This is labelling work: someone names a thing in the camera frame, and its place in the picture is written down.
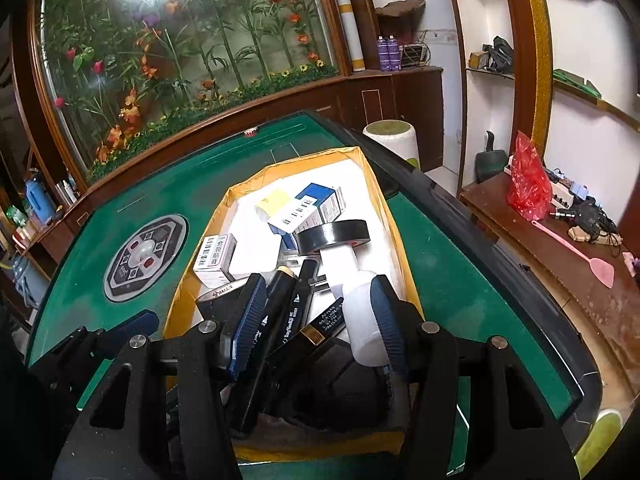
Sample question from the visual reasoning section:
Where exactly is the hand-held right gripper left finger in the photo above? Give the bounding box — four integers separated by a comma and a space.
52, 273, 269, 480

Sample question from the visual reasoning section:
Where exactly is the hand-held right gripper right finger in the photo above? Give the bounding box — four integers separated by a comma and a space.
370, 274, 581, 480

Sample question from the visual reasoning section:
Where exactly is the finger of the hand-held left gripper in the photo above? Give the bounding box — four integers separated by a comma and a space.
97, 309, 161, 358

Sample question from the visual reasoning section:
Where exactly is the white plastic bottle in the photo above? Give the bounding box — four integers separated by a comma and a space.
342, 270, 397, 367

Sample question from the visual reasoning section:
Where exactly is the black marker with grey end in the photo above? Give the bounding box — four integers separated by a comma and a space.
235, 265, 297, 433

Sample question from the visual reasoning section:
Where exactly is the black marker with white print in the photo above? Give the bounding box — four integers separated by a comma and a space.
270, 258, 321, 361

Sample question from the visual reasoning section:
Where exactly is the white barcoded box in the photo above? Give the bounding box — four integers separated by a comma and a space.
193, 233, 238, 284

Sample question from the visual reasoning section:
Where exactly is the black pouch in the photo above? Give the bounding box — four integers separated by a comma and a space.
257, 337, 408, 433

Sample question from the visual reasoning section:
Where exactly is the black tape roll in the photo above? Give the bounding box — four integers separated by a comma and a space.
296, 218, 372, 257

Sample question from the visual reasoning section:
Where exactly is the white box with yellow tape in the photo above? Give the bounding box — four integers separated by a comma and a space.
162, 146, 423, 463

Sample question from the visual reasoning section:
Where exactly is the round mahjong table control panel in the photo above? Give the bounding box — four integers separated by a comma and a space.
103, 214, 189, 303

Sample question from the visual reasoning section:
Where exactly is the grey water barrel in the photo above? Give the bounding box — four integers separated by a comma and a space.
10, 255, 48, 306

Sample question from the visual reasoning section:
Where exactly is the wooden side table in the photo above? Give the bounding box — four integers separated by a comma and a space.
460, 172, 640, 361

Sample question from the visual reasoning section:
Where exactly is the blue thermos jug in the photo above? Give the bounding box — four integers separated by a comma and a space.
25, 170, 56, 223

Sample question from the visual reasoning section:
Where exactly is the dark green pot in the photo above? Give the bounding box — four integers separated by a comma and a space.
475, 131, 511, 183

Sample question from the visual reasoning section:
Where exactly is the red plastic bag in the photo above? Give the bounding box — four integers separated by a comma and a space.
506, 131, 553, 221

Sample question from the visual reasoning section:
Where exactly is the pink fly swatter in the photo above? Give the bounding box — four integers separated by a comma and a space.
531, 220, 615, 289

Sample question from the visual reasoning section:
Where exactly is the white power strip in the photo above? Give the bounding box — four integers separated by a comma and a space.
547, 182, 591, 206

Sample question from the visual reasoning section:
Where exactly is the curved wooden cabinet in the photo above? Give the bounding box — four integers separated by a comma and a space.
12, 67, 446, 261

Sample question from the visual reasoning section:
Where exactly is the artificial flower display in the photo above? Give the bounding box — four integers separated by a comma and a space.
30, 0, 346, 181

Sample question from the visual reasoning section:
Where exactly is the black bag on shelf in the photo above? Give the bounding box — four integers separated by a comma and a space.
492, 36, 516, 68

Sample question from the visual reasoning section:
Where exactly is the white and yellow striped roll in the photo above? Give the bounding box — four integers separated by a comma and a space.
327, 0, 368, 73

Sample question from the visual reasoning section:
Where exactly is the brown carved wood piece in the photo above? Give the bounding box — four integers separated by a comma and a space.
375, 0, 427, 18

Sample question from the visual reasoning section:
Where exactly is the black tool with cables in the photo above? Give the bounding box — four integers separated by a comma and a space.
550, 200, 618, 241

